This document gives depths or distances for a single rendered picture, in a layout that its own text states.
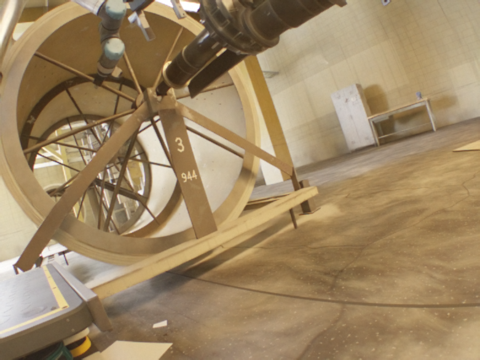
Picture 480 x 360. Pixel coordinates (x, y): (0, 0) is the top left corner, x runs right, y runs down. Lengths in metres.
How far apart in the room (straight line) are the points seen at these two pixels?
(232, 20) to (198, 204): 0.81
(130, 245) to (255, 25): 1.06
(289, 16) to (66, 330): 0.80
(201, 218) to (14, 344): 1.04
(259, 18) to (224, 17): 0.10
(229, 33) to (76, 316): 0.77
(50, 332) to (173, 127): 1.09
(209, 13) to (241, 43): 0.13
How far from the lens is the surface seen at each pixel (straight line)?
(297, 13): 0.77
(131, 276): 1.06
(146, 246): 1.36
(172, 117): 1.30
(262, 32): 0.83
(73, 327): 0.36
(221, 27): 0.84
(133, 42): 2.31
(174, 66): 1.16
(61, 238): 1.29
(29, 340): 0.36
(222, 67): 1.12
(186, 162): 1.26
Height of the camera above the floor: 0.41
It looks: 1 degrees down
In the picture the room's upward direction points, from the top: 17 degrees counter-clockwise
